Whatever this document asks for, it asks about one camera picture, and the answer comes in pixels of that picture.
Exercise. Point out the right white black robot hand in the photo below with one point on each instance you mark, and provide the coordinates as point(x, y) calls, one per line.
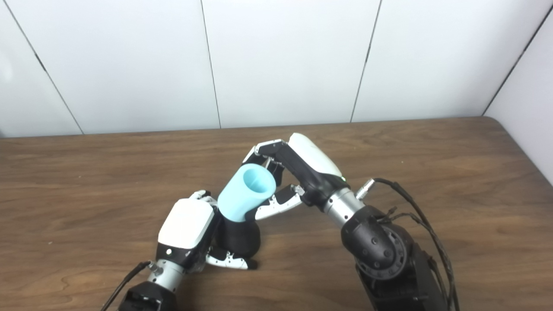
point(311, 168)

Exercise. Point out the black funnel-shaped vase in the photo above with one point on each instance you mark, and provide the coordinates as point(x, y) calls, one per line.
point(239, 239)

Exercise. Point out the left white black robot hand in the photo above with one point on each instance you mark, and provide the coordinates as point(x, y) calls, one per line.
point(185, 229)

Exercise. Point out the light blue cylinder cup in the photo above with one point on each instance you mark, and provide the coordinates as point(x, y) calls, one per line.
point(242, 194)

